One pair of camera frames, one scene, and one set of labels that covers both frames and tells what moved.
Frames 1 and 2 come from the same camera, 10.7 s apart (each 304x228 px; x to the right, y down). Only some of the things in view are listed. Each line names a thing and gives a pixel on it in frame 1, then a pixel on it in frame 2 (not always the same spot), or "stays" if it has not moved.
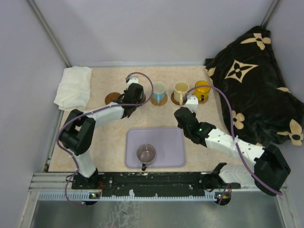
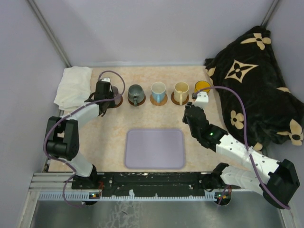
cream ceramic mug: [180, 89] stays
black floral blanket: [265, 110] stays
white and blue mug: [158, 93] stays
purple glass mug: [146, 153] to [117, 97]
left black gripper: [138, 101] to [111, 104]
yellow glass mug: [202, 93] stays
